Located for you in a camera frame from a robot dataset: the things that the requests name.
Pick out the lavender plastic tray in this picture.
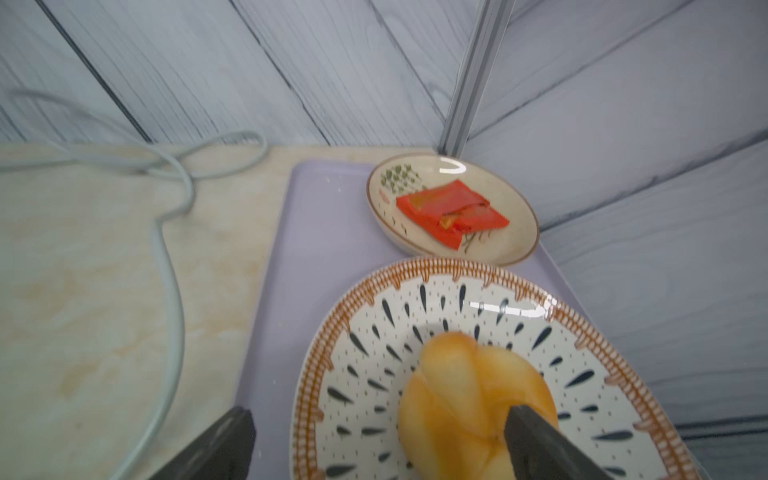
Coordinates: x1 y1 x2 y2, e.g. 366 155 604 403
235 158 595 480

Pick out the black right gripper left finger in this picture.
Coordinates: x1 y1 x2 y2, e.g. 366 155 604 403
150 406 257 480

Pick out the red snack packet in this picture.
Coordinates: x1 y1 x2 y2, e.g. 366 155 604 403
396 180 509 250

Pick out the yellow braided bread bun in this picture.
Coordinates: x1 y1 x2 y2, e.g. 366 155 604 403
398 332 558 479

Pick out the white power strip cable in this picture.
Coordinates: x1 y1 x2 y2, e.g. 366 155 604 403
0 89 269 480

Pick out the right aluminium frame post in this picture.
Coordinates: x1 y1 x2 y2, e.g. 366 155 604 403
436 0 516 157

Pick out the small beige floral plate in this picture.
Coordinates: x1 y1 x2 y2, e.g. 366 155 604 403
366 154 539 266

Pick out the large orange-rimmed patterned plate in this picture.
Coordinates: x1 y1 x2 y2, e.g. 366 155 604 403
289 258 699 479

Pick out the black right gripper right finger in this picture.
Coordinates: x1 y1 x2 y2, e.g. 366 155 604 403
504 405 610 480

